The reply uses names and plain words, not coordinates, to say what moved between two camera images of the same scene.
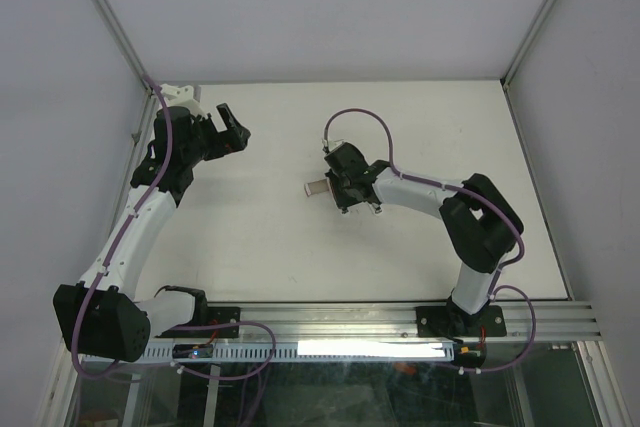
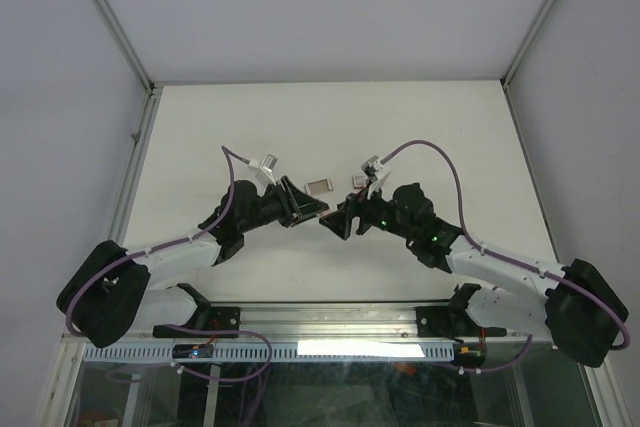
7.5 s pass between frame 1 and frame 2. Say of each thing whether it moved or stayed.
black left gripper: moved
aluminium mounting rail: stayed
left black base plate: stayed
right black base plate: stayed
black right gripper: moved
